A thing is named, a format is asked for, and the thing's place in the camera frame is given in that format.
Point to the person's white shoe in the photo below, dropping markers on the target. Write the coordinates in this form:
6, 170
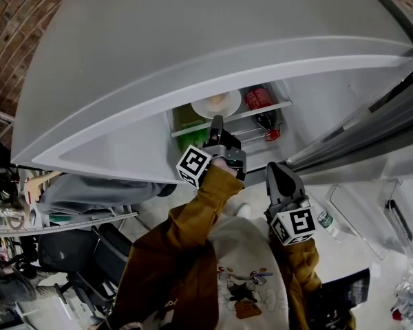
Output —
243, 210

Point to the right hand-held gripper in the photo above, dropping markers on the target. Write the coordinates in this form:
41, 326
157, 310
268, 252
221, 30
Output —
299, 223

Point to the white cartoon print sweatshirt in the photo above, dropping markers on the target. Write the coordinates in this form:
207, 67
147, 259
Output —
244, 246

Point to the red label cola bottle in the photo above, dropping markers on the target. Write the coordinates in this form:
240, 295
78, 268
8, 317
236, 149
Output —
258, 96

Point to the crumpled plastic bag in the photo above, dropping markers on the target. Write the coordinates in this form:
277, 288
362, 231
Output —
411, 301

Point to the person's left forearm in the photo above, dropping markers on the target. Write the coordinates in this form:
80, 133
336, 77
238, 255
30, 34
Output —
206, 205

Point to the grey sweater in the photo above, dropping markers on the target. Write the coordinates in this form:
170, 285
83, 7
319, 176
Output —
100, 192

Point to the black office chair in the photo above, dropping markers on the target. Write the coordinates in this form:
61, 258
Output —
65, 249

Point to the person's left hand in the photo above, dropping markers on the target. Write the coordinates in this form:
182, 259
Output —
223, 165

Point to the wooden clothes hanger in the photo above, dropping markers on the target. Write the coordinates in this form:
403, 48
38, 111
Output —
34, 184

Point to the green tea bottle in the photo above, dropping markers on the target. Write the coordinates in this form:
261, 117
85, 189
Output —
186, 117

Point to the white refrigerator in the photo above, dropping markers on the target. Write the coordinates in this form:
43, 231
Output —
141, 46

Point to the clear water bottle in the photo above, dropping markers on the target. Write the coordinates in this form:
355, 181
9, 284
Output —
325, 220

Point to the mustard brown jacket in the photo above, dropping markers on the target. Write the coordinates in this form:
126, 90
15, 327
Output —
158, 270

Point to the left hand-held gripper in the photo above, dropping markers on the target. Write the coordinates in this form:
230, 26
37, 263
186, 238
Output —
192, 163

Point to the person's right forearm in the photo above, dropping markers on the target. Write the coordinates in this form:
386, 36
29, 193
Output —
303, 260

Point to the white round plate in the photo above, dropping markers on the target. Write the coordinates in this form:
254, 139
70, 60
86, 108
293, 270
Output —
201, 107

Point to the green box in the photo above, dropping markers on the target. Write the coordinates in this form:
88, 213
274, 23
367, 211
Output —
60, 218

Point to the white metal shelving rack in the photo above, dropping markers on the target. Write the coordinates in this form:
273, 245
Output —
72, 222

